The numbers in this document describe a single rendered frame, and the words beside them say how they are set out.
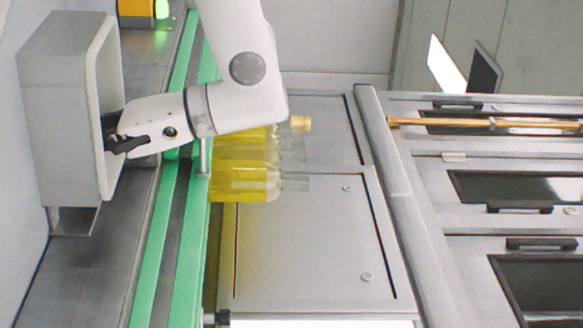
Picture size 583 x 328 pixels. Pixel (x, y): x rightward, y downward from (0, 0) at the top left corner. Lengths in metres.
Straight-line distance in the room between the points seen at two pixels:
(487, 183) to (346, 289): 0.57
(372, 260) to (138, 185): 0.45
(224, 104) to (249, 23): 0.14
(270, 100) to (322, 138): 0.79
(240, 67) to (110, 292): 0.33
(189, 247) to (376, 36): 6.64
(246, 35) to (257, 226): 0.56
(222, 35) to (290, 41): 6.61
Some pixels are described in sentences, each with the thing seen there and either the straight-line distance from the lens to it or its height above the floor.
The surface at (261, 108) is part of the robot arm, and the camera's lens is 0.87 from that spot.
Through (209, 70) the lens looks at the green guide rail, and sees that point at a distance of 1.27.
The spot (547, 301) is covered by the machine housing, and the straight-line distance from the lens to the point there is 1.30.
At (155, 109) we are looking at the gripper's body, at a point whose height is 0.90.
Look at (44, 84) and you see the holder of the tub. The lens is 0.85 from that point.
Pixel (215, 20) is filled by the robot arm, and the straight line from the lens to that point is 0.79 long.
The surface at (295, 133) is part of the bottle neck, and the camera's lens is 1.31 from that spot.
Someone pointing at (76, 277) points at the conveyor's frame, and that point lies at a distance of 0.90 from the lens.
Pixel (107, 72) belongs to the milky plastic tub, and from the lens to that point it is 1.00.
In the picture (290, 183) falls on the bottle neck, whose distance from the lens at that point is 1.16.
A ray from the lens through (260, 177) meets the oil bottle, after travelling 1.14.
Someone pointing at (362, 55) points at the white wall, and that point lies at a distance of 7.55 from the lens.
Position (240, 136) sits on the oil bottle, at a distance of 1.25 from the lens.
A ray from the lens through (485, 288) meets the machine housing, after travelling 1.28.
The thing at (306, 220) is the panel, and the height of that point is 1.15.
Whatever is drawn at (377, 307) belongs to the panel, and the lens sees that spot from 1.11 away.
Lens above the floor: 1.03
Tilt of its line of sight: 4 degrees up
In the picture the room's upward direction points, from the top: 91 degrees clockwise
